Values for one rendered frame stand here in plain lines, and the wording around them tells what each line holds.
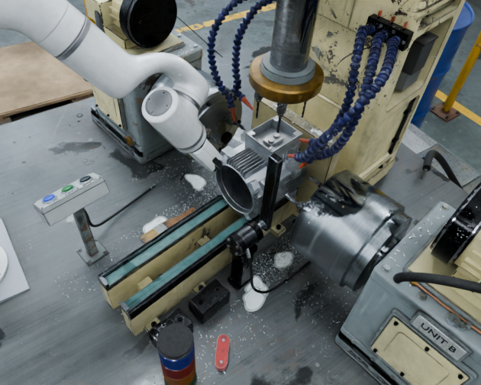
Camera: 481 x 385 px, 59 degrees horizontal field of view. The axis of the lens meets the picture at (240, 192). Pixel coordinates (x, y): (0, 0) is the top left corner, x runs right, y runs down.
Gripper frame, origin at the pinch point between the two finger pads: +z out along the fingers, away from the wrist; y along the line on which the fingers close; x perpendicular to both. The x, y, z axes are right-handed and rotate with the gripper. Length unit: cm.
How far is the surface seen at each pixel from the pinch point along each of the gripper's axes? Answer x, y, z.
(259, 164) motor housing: 7.5, 8.8, 3.3
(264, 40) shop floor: 126, -166, 198
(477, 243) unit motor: 17, 61, -16
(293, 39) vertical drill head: 29.6, 9.0, -23.5
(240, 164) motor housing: 4.0, 6.0, 0.4
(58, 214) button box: -35.1, -14.1, -16.1
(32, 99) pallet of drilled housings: -35, -189, 88
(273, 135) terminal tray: 16.4, 6.0, 4.1
